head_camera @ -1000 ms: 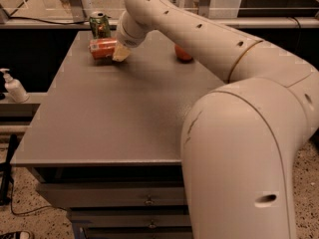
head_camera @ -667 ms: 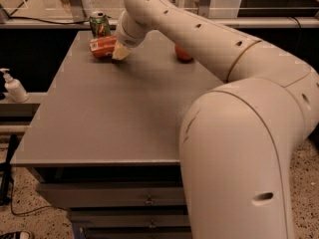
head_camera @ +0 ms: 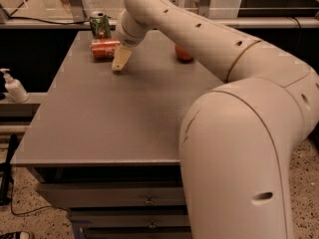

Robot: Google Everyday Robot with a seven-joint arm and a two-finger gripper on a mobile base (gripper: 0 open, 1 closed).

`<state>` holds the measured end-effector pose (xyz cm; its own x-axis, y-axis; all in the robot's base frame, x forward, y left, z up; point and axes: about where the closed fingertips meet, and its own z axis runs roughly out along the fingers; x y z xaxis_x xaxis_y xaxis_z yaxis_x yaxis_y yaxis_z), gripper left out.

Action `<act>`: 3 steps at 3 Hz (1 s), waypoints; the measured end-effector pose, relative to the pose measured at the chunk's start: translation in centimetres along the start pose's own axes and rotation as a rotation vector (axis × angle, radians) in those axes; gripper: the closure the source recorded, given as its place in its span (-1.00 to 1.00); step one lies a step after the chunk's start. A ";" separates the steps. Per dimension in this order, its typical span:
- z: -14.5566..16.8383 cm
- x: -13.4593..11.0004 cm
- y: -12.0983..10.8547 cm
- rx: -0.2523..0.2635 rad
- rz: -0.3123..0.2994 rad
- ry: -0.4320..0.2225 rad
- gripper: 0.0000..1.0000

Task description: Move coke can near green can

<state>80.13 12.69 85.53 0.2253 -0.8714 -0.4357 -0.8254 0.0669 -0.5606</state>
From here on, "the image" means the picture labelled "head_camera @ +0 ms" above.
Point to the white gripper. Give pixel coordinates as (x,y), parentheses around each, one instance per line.
(126,38)

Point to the red coke can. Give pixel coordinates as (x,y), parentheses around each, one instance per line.
(104,48)

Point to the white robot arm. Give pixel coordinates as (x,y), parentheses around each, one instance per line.
(235,141)

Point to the green soda can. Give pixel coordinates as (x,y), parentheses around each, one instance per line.
(99,23)

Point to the red apple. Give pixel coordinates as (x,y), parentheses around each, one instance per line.
(181,54)

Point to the grey drawer cabinet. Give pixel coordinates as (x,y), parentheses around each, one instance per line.
(98,126)

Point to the white pump bottle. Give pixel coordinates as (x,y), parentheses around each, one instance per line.
(14,87)

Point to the top grey drawer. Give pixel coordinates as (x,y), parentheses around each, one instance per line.
(112,194)

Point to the grey drawer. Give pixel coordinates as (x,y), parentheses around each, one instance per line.
(148,217)
(112,194)

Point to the black stand leg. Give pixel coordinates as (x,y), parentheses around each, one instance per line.
(7,182)

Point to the black and white shoe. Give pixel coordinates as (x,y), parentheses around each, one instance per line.
(17,235)

